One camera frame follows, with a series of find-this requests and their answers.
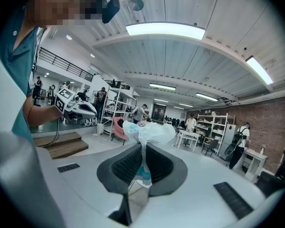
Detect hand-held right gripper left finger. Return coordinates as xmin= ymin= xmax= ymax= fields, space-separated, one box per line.
xmin=96 ymin=142 xmax=143 ymax=195

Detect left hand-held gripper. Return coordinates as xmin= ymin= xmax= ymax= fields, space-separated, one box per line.
xmin=54 ymin=87 xmax=98 ymax=123

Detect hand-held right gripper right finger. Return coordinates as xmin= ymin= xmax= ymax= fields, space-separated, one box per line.
xmin=145 ymin=142 xmax=189 ymax=198

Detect white plastic bag item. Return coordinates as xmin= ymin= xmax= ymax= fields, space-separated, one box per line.
xmin=122 ymin=120 xmax=177 ymax=188

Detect person's left forearm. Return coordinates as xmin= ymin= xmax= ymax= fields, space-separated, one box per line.
xmin=23 ymin=95 xmax=65 ymax=128

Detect black balcony railing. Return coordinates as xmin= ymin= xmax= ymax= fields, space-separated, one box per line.
xmin=38 ymin=47 xmax=95 ymax=83

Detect pink chair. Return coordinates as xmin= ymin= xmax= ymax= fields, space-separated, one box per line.
xmin=111 ymin=116 xmax=129 ymax=146

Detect wooden steps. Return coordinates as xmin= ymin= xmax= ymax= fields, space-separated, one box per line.
xmin=32 ymin=132 xmax=89 ymax=160

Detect small white table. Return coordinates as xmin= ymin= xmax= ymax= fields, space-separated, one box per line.
xmin=175 ymin=129 xmax=200 ymax=152

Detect tall white shelf unit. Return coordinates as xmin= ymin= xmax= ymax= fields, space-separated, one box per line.
xmin=101 ymin=86 xmax=138 ymax=138

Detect black double door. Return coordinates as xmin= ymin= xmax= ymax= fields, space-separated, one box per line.
xmin=152 ymin=103 xmax=167 ymax=122

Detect person's teal polo shirt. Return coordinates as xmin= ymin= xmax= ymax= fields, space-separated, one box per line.
xmin=0 ymin=7 xmax=46 ymax=145

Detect wide white shelf unit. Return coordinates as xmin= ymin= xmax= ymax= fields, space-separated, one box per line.
xmin=196 ymin=113 xmax=229 ymax=150

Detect white refrigerator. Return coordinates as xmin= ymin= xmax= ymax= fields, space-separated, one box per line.
xmin=218 ymin=123 xmax=237 ymax=162

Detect long ceiling light panel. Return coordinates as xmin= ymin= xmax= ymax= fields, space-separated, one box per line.
xmin=195 ymin=92 xmax=219 ymax=102
xmin=125 ymin=22 xmax=206 ymax=41
xmin=245 ymin=56 xmax=274 ymax=86
xmin=149 ymin=83 xmax=177 ymax=91

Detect white desk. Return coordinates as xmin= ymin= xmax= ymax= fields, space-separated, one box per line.
xmin=241 ymin=148 xmax=268 ymax=183

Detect black office chair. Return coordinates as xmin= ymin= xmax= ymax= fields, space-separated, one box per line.
xmin=255 ymin=171 xmax=285 ymax=199

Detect round grey ceiling fixture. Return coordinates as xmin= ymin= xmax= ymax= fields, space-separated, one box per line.
xmin=128 ymin=0 xmax=144 ymax=11

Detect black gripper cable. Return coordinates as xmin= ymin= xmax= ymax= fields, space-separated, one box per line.
xmin=36 ymin=118 xmax=60 ymax=148

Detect black head-worn camera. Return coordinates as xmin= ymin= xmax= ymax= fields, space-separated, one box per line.
xmin=101 ymin=0 xmax=121 ymax=24

